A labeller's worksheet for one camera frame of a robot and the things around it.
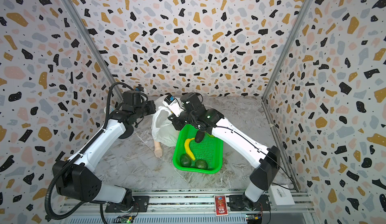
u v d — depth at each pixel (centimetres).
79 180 41
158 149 90
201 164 82
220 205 73
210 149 93
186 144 92
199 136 95
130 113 58
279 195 73
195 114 53
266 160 42
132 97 61
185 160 82
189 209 73
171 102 59
